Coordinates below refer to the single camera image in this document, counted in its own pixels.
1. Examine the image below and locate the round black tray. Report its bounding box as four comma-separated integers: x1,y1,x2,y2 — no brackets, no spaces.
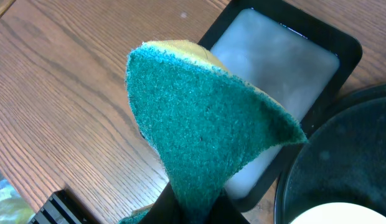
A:
274,84,386,223

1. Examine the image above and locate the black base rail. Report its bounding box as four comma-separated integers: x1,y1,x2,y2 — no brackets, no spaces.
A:
28,189,98,224

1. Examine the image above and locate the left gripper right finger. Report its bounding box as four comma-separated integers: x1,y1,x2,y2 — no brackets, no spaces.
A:
208,190,248,224

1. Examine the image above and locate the light green plate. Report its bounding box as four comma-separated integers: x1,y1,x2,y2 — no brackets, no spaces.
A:
290,202,386,224

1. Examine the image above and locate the green sponge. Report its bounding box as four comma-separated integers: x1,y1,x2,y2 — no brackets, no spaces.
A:
125,40,307,223

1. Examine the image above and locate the black rectangular tray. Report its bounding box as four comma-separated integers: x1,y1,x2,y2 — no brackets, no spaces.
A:
197,0,364,213

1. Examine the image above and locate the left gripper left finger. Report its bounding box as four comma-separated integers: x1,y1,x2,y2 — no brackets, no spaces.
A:
139,184,181,224

